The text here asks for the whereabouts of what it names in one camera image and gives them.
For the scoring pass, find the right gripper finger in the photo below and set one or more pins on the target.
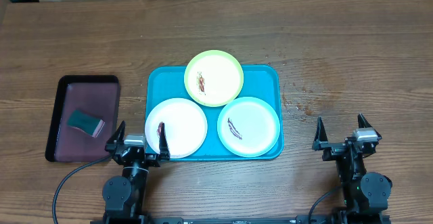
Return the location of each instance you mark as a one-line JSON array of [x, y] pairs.
[[362, 122], [320, 135]]

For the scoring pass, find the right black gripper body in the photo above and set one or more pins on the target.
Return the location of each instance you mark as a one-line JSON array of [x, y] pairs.
[[333, 150]]

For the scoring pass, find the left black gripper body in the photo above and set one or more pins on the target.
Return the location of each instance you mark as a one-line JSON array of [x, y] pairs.
[[149, 160]]

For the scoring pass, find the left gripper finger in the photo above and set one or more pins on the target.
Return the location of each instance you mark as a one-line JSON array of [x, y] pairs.
[[163, 146], [118, 135]]

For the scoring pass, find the green and pink sponge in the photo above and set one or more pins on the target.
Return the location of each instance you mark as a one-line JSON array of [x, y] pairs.
[[86, 123]]

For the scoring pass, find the white plate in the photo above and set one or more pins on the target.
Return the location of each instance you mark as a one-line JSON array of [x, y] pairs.
[[185, 127]]

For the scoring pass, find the yellow-green rimmed plate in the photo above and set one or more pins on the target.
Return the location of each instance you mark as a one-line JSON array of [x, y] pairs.
[[213, 78]]

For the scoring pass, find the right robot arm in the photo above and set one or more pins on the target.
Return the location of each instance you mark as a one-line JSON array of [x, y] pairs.
[[365, 194]]

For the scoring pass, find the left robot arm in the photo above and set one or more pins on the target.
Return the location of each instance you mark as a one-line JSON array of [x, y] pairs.
[[124, 195]]

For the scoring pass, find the black tray with red water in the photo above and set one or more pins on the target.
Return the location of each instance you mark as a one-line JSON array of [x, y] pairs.
[[96, 95]]

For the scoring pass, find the teal plastic serving tray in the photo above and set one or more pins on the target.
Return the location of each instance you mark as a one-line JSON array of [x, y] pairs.
[[167, 82]]

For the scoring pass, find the light blue rimmed plate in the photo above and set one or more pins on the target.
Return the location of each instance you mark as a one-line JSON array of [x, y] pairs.
[[248, 127]]

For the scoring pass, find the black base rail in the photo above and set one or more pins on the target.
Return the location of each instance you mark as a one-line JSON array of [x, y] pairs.
[[300, 219]]

